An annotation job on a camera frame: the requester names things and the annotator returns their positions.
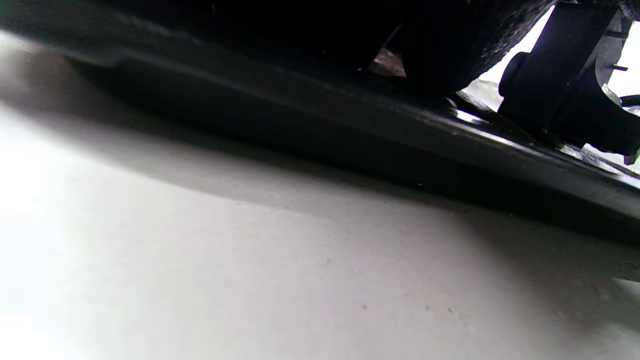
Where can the person's left hand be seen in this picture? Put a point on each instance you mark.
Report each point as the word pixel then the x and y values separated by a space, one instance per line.
pixel 450 40

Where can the black hand controller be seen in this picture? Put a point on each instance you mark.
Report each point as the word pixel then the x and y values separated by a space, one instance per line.
pixel 560 90

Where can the black plastic tray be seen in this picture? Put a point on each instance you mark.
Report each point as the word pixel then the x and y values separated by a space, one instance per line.
pixel 300 115

